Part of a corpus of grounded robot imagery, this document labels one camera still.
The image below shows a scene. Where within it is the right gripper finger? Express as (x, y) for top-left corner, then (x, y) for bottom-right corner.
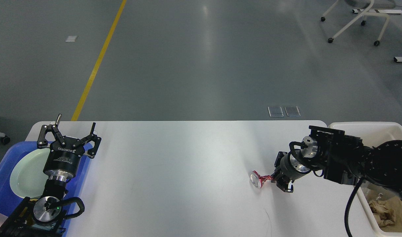
(276, 176), (294, 193)
(274, 151), (288, 170)

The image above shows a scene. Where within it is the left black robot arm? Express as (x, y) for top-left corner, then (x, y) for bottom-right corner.
(0, 114), (102, 237)

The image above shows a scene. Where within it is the mint green plate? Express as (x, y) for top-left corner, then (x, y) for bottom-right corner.
(10, 148), (49, 198)

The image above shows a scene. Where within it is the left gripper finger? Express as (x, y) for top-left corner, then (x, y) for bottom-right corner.
(72, 122), (101, 159)
(36, 114), (66, 149)

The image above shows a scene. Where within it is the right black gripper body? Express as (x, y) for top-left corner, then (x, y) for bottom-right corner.
(279, 153), (311, 181)

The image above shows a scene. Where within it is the brown paper bag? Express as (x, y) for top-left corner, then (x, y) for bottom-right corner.
(381, 196), (402, 232)

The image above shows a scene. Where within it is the brown paper ball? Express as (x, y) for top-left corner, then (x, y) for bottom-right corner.
(368, 193), (396, 228)

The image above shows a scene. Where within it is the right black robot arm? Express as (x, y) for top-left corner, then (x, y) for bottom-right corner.
(271, 125), (402, 236)

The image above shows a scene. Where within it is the left floor plate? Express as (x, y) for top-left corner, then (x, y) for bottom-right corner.
(268, 106), (284, 118)

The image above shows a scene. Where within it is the beige plastic bin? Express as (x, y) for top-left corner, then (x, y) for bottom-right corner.
(329, 122), (402, 237)

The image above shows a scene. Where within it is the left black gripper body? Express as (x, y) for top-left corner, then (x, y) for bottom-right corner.
(43, 142), (85, 181)

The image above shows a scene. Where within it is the crushed red can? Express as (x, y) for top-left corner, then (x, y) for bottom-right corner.
(250, 171), (276, 189)

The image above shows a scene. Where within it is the white floor label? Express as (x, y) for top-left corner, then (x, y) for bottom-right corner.
(65, 36), (78, 42)

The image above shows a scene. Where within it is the floor plate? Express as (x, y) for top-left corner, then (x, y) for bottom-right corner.
(268, 106), (284, 118)
(284, 106), (301, 117)

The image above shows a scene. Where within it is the blue plastic tray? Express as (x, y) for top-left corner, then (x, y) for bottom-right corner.
(0, 141), (89, 237)

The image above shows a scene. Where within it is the right floor plate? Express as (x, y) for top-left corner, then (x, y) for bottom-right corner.
(284, 106), (301, 117)

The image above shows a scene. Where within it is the white rolling chair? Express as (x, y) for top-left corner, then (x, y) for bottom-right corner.
(327, 0), (396, 46)

